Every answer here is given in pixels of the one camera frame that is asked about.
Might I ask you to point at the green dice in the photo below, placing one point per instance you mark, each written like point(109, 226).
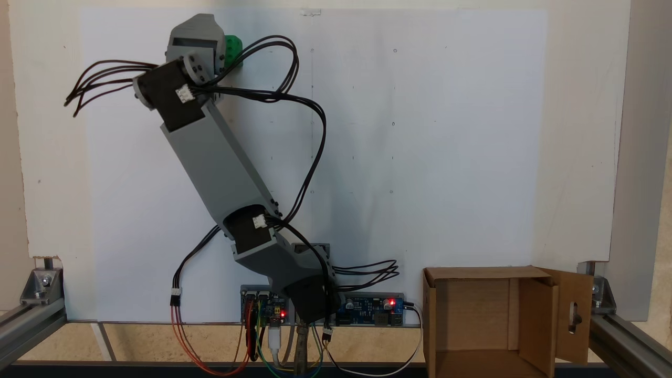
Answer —
point(234, 50)

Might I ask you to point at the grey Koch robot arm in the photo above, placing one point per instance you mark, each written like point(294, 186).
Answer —
point(220, 168)

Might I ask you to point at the clear tape strip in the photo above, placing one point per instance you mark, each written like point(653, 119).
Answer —
point(311, 12)

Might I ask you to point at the white paper sheet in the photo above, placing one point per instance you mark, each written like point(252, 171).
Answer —
point(446, 157)

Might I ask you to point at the white USB plug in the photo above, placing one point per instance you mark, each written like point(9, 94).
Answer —
point(274, 341)

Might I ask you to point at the blue circuit board red light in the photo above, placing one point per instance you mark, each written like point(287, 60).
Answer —
point(367, 310)

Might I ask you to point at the brown cardboard box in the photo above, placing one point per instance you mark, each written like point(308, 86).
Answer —
point(472, 315)

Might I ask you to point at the grey corner bracket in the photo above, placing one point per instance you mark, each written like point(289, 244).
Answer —
point(42, 286)
point(601, 294)

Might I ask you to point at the aluminium frame rail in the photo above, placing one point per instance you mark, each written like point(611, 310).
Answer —
point(26, 325)
point(630, 341)

